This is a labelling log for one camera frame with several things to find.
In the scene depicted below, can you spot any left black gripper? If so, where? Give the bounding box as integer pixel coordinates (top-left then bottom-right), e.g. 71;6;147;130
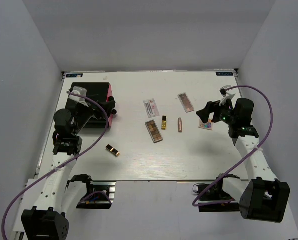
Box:
72;94;115;136

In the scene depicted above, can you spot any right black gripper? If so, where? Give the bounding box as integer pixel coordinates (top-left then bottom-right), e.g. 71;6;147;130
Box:
196;96;237;126

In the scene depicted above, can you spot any colourful square eyeshadow palette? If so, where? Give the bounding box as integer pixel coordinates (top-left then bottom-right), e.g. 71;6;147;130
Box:
198;118;213;131

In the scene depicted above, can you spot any black pink drawer organizer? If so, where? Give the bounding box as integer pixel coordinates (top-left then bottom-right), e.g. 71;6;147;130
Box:
60;82;113;129

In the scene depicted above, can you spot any pink-brown eyeshadow palette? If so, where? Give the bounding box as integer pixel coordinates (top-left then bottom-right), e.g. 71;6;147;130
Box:
178;93;194;113

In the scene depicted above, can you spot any rose gold lipstick tube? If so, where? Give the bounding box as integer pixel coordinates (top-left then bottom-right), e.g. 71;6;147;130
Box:
177;117;183;133

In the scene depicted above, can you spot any brown eyeshadow palette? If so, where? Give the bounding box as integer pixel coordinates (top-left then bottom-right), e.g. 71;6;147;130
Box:
145;120;163;143

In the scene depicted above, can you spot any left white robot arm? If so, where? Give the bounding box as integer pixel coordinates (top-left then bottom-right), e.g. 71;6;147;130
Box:
21;94;116;240

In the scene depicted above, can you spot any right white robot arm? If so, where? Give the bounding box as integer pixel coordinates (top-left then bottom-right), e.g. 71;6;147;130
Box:
194;98;290;223

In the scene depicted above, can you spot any clear labelled makeup case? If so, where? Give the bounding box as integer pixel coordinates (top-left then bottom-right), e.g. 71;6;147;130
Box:
143;98;159;118

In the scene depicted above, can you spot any blue label right corner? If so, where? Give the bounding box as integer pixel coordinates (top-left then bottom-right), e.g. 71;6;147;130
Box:
215;71;234;77

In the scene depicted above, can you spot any blue label corner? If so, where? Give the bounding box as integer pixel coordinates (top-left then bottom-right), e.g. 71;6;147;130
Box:
215;71;234;77
66;73;83;78

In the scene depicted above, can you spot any blue label left corner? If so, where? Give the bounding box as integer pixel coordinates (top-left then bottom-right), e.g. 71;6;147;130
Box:
66;73;83;78

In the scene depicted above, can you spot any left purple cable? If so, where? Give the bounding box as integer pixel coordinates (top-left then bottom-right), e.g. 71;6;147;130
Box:
1;91;108;240

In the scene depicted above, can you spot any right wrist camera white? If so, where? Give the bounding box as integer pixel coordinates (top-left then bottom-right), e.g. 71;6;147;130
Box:
219;85;235;106

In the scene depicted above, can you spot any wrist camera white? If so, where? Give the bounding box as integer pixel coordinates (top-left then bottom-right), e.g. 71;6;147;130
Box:
68;86;87;103
219;85;235;106

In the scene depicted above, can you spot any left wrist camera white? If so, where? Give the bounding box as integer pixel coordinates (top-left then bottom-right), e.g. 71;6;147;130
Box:
68;86;87;103

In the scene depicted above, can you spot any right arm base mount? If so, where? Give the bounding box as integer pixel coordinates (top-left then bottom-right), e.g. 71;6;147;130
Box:
192;174;247;213

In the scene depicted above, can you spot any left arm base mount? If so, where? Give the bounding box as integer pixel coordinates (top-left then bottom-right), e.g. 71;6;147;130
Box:
65;174;116;210

